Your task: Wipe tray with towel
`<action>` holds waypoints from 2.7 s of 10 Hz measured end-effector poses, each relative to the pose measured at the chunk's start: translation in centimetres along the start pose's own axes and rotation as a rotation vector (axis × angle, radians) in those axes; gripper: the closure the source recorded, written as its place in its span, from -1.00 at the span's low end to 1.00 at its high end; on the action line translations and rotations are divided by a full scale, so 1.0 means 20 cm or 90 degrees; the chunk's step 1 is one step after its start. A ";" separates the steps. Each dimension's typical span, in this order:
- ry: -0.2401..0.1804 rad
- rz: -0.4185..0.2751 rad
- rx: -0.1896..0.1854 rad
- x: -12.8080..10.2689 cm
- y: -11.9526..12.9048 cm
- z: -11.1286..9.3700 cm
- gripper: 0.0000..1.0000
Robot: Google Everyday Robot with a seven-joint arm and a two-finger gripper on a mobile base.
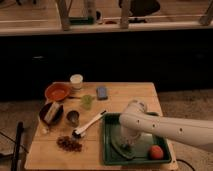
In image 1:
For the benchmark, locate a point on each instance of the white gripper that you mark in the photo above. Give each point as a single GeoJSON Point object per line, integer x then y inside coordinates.
{"type": "Point", "coordinates": [129, 136]}

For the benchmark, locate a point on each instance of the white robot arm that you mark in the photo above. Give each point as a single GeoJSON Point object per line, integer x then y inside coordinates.
{"type": "Point", "coordinates": [197, 133]}

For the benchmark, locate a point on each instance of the green plastic tray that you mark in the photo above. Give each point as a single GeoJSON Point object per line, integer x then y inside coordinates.
{"type": "Point", "coordinates": [136, 155]}

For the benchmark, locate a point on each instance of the red apple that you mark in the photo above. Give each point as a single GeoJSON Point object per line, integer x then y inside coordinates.
{"type": "Point", "coordinates": [156, 152]}

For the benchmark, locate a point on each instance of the blue sponge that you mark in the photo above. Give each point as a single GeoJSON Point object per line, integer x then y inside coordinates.
{"type": "Point", "coordinates": [101, 93]}

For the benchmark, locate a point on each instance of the wooden table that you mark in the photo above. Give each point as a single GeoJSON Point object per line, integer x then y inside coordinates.
{"type": "Point", "coordinates": [45, 155]}

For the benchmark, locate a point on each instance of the small metal cup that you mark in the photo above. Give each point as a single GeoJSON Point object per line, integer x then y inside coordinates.
{"type": "Point", "coordinates": [72, 118]}

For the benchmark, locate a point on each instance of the white cup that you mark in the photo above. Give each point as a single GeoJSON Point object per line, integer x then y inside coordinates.
{"type": "Point", "coordinates": [76, 81]}

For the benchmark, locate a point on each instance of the white box in bowl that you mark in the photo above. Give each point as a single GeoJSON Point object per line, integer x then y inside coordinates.
{"type": "Point", "coordinates": [52, 112]}

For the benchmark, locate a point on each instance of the orange bowl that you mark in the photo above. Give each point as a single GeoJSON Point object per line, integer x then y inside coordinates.
{"type": "Point", "coordinates": [57, 92]}

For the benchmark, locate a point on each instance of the garlic bulb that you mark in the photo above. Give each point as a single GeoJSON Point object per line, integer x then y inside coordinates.
{"type": "Point", "coordinates": [44, 130]}

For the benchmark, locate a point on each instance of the dark bowl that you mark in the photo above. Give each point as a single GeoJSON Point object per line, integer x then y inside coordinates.
{"type": "Point", "coordinates": [56, 118]}

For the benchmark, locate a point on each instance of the black pole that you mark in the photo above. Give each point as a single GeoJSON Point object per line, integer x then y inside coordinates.
{"type": "Point", "coordinates": [16, 149]}

